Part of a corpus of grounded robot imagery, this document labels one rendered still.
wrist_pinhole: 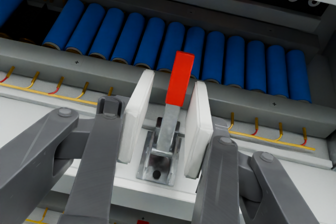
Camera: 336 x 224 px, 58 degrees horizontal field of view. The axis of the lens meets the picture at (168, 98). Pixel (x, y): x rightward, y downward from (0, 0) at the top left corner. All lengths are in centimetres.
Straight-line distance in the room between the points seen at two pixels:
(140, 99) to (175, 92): 5
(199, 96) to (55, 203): 26
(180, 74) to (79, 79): 10
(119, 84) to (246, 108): 10
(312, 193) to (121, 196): 15
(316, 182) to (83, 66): 21
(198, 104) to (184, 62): 4
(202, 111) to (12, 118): 16
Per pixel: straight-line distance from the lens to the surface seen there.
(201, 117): 15
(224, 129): 17
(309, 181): 27
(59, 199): 39
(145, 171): 21
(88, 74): 25
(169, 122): 21
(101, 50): 27
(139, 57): 27
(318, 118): 28
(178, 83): 20
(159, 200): 24
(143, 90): 17
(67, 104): 25
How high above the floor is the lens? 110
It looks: 34 degrees down
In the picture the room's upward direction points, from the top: 13 degrees clockwise
